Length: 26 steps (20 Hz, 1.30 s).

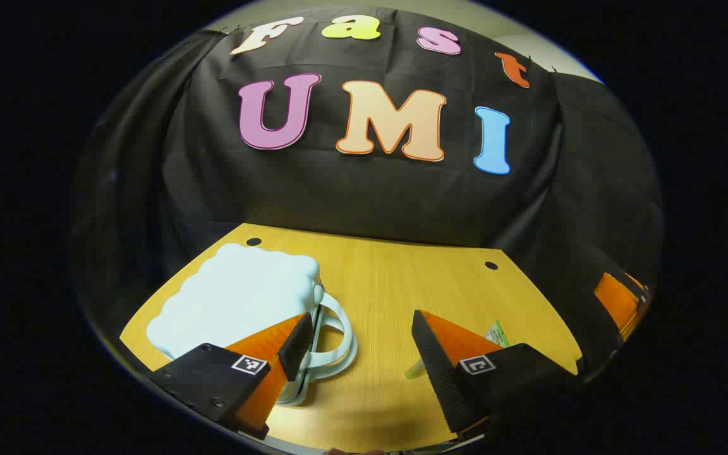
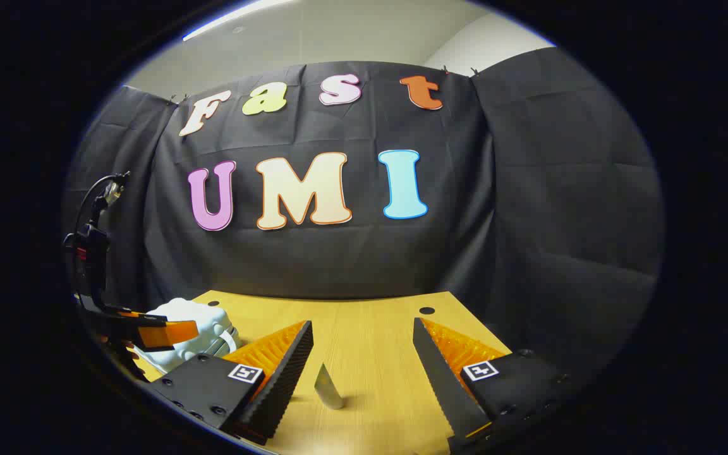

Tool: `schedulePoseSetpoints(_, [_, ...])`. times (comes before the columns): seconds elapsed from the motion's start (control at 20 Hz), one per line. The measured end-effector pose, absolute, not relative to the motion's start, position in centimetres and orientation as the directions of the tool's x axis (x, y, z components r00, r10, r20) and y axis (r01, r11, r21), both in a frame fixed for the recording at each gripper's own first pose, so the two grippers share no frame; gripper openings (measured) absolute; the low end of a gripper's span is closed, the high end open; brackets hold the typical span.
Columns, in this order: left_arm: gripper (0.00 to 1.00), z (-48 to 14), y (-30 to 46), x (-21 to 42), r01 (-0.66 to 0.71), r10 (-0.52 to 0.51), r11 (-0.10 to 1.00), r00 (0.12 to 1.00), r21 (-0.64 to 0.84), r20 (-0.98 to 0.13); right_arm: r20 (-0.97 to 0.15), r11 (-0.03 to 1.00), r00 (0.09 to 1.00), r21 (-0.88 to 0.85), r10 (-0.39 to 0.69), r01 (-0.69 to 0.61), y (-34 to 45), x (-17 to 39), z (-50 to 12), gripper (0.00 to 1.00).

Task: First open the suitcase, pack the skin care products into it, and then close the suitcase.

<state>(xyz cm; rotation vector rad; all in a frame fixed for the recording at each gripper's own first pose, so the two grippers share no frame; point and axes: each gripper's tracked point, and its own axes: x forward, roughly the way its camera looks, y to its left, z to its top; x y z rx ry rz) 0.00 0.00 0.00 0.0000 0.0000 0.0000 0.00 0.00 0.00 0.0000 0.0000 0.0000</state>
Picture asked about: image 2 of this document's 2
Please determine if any black cable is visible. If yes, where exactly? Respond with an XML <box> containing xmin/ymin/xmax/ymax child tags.
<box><xmin>64</xmin><ymin>171</ymin><xmax>131</xmax><ymax>253</ymax></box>

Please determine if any frosted green cosmetic tube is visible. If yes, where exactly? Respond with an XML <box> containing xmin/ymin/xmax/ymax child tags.
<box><xmin>313</xmin><ymin>363</ymin><xmax>344</xmax><ymax>410</ymax></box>

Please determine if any pale blue suitcase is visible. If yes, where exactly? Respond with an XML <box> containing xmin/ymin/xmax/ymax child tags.
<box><xmin>133</xmin><ymin>298</ymin><xmax>243</xmax><ymax>375</ymax></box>

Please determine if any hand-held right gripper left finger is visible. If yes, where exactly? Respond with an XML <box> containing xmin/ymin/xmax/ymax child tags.
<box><xmin>148</xmin><ymin>320</ymin><xmax>314</xmax><ymax>446</ymax></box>

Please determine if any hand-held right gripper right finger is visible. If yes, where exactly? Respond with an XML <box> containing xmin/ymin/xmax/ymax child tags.
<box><xmin>412</xmin><ymin>317</ymin><xmax>570</xmax><ymax>452</ymax></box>

